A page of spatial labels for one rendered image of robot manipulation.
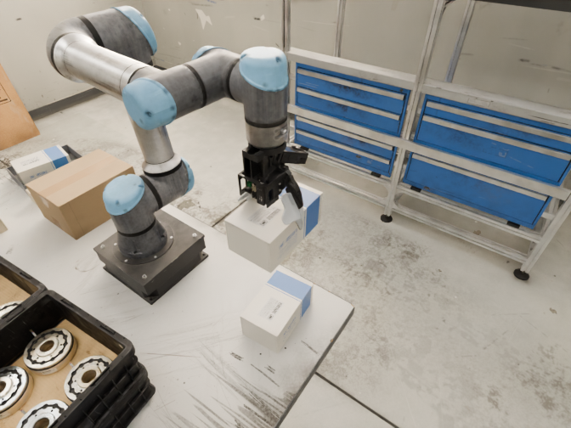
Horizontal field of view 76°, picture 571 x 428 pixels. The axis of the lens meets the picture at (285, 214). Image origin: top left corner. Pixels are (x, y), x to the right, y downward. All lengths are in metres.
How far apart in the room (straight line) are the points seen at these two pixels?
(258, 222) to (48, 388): 0.60
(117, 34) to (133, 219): 0.48
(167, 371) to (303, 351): 0.37
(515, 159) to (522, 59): 0.90
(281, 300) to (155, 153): 0.54
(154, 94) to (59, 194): 0.95
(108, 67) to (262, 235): 0.40
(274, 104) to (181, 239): 0.73
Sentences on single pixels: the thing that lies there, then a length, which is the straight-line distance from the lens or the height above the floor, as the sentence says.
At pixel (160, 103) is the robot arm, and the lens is 0.60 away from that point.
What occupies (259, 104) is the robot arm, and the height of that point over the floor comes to 1.39.
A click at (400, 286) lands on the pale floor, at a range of 2.17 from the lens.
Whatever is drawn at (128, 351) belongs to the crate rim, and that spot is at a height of 0.93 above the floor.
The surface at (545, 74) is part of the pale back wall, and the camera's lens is 2.86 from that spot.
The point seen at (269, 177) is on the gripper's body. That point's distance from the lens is 0.69.
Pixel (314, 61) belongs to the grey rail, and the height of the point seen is 0.92.
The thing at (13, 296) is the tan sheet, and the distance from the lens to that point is 1.25.
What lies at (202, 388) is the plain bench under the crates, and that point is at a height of 0.70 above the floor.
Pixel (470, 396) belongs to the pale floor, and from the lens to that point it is 1.95.
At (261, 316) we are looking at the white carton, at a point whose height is 0.79.
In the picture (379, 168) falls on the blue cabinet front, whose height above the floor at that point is 0.36.
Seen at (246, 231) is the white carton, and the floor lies 1.14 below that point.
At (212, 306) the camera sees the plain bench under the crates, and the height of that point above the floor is 0.70.
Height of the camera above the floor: 1.65
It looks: 41 degrees down
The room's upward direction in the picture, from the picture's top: straight up
